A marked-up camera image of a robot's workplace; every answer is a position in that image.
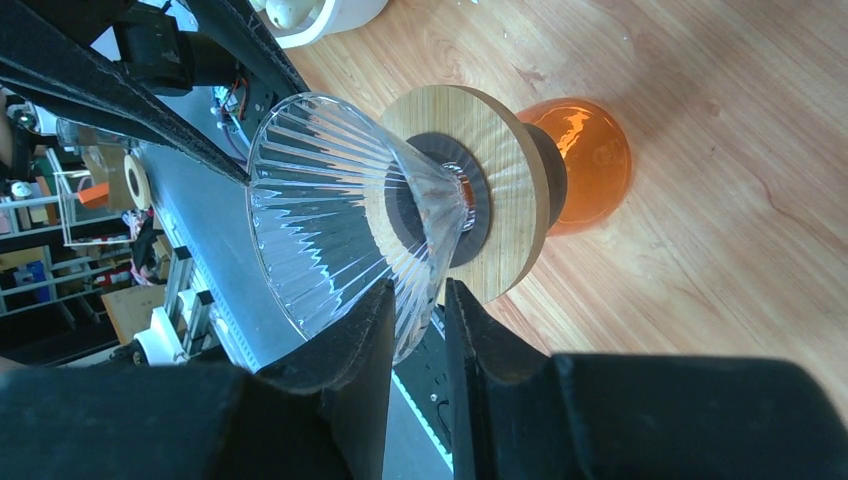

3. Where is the wooden dripper ring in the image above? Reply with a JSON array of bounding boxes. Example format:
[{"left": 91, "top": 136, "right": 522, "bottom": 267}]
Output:
[{"left": 362, "top": 84, "right": 551, "bottom": 306}]

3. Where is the tape roll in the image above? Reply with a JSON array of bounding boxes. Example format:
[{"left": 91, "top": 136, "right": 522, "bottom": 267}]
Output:
[{"left": 124, "top": 154, "right": 153, "bottom": 210}]

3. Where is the white mushroom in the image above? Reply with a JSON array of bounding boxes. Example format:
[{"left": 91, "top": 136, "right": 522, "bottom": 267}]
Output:
[{"left": 265, "top": 0, "right": 315, "bottom": 30}]

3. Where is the white vegetable tray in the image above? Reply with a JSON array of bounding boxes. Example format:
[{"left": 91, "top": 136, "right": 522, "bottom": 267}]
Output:
[{"left": 250, "top": 0, "right": 388, "bottom": 49}]

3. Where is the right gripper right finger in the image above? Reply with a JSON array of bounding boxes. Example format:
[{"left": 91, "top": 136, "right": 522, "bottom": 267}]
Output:
[{"left": 445, "top": 280, "right": 847, "bottom": 479}]

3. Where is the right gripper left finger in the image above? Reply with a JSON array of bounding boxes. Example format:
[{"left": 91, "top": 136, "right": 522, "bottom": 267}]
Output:
[{"left": 1, "top": 280, "right": 395, "bottom": 479}]

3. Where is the orange glass carafe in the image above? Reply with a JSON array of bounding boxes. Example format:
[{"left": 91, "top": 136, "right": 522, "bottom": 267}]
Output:
[{"left": 517, "top": 97, "right": 633, "bottom": 236}]

